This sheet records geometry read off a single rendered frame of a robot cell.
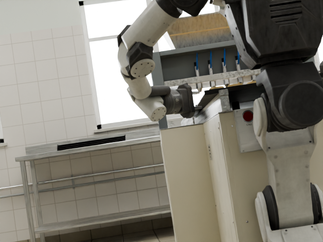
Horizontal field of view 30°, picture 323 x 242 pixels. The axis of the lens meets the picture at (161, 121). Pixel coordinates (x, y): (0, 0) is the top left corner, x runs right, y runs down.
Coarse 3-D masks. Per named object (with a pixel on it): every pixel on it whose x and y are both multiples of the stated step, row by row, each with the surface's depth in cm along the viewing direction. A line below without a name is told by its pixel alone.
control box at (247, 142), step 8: (240, 112) 191; (240, 120) 191; (240, 128) 191; (248, 128) 191; (240, 136) 191; (248, 136) 191; (240, 144) 191; (248, 144) 191; (256, 144) 191; (240, 152) 191
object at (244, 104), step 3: (240, 102) 262; (243, 102) 262; (246, 102) 264; (249, 102) 268; (252, 102) 271; (231, 105) 269; (240, 105) 280; (243, 105) 283; (246, 105) 287; (249, 105) 291; (252, 105) 295; (231, 108) 293; (240, 108) 305; (243, 108) 310; (195, 111) 275; (198, 111) 279; (195, 114) 300
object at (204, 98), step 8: (224, 88) 192; (232, 88) 192; (240, 88) 192; (248, 88) 192; (256, 88) 197; (264, 88) 202; (208, 96) 199; (232, 96) 215; (240, 96) 221; (248, 96) 227; (256, 96) 234; (200, 104) 233
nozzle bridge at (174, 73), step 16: (192, 48) 265; (208, 48) 265; (160, 64) 264; (176, 64) 273; (192, 64) 273; (240, 64) 273; (160, 80) 264; (176, 80) 268; (192, 80) 268; (208, 80) 268; (160, 128) 274
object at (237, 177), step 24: (216, 120) 204; (216, 144) 214; (216, 168) 228; (240, 168) 193; (264, 168) 193; (312, 168) 194; (216, 192) 245; (240, 192) 193; (240, 216) 193; (240, 240) 192
